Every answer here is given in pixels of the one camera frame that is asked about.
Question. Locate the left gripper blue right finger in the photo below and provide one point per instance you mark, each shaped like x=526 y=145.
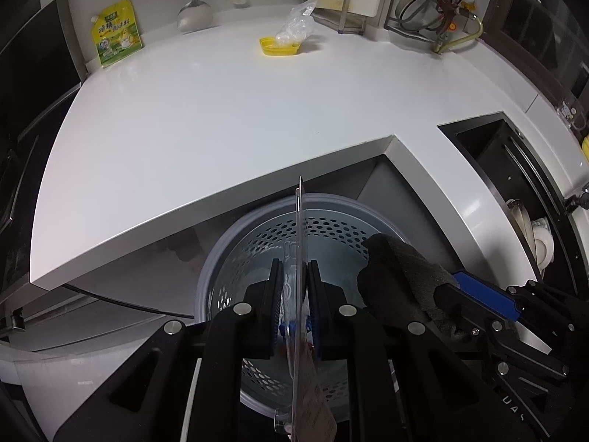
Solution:
x=347 y=333

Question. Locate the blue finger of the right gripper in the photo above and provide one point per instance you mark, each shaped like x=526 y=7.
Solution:
x=488 y=294
x=498 y=342

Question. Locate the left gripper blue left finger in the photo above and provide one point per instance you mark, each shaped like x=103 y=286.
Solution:
x=249 y=330

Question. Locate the dark grey cloth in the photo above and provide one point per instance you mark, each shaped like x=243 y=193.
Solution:
x=398 y=284

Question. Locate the pink paper receipt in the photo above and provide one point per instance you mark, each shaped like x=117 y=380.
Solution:
x=309 y=417

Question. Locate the yellow plastic lid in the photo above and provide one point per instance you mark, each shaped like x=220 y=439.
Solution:
x=272 y=48

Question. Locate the clear plastic bag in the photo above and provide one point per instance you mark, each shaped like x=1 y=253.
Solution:
x=298 y=26

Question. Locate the grey perforated trash basket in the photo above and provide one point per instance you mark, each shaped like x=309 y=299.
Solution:
x=332 y=233

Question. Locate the dishes in sink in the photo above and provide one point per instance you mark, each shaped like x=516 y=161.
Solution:
x=537 y=234

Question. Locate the glass mug on sill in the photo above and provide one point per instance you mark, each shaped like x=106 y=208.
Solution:
x=568 y=110

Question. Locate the steel lid rack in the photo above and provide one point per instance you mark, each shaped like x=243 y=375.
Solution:
x=428 y=37

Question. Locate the steel cutting board rack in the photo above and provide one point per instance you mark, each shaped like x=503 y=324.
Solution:
x=341 y=20

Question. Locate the grey spatula ladle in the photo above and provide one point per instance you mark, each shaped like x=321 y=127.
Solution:
x=195 y=16

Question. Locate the yellow green seasoning pouch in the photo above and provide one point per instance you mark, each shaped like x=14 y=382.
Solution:
x=115 y=33

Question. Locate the dark window frame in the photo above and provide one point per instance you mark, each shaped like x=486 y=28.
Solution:
x=546 y=40

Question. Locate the glass lid brown handle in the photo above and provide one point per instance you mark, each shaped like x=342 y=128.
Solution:
x=423 y=15

